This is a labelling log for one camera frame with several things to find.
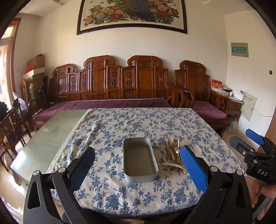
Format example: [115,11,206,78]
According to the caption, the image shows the grey fluffy duster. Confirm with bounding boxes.
[226,116,239,134]

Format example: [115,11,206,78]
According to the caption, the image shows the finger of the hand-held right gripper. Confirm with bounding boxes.
[229,136,262,166]
[246,129,276,155]

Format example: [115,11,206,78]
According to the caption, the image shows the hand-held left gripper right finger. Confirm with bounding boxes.
[180,146,253,224]

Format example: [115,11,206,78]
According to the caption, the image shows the dark wooden dining chair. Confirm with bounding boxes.
[0,103,33,171]

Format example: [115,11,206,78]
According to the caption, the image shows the wooden door frame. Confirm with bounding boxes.
[0,18,22,101]

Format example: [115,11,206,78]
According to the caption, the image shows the rectangular metal tray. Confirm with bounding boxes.
[123,138,159,183]

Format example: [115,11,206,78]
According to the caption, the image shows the person's right hand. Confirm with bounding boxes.
[251,178,276,209]

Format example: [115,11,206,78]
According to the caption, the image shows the carved wooden armchair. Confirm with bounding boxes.
[174,60,231,138]

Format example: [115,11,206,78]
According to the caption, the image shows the white box with blue print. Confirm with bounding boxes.
[234,89,245,101]

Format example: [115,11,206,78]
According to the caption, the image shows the white topped cardboard box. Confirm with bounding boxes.
[22,67,46,91]

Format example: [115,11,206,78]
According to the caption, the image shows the blue floral tablecloth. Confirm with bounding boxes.
[46,107,247,216]

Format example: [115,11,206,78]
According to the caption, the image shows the brown cardboard box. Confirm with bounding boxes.
[27,54,46,68]

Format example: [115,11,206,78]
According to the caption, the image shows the white electrical panel door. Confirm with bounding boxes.
[240,91,257,121]

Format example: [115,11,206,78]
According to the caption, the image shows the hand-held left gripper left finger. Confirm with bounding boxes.
[23,147,96,224]

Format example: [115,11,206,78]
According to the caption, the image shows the green wall sign box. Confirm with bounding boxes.
[231,42,249,58]

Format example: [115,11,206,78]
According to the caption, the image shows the white plastic bag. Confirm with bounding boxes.
[12,92,29,113]

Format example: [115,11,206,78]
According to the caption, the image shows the carved wooden sofa bench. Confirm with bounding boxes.
[49,55,195,108]

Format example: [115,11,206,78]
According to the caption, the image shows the wooden side table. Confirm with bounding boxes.
[228,96,243,122]

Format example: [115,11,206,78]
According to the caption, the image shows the framed floral painting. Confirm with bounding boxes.
[76,0,188,35]

